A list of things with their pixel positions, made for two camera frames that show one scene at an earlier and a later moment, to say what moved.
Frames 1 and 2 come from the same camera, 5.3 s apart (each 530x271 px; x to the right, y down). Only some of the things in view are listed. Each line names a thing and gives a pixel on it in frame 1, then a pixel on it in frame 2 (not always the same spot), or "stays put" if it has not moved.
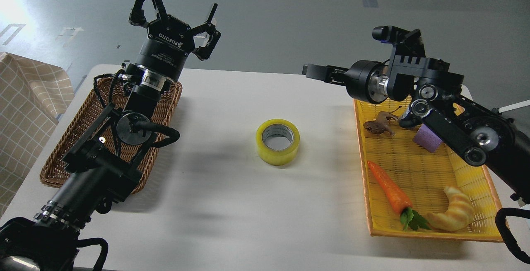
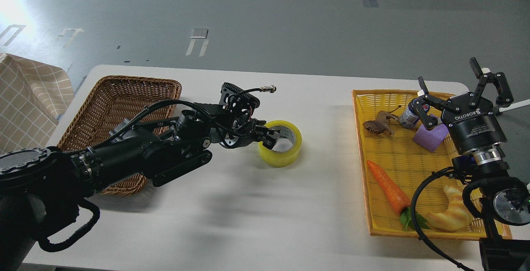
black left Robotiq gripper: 170,40 -> 244,131
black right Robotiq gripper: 366,80 -> 474,123
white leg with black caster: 511,107 stays put
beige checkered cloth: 33,94 stays put
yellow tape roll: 277,141 stays put
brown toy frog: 379,126 stays put
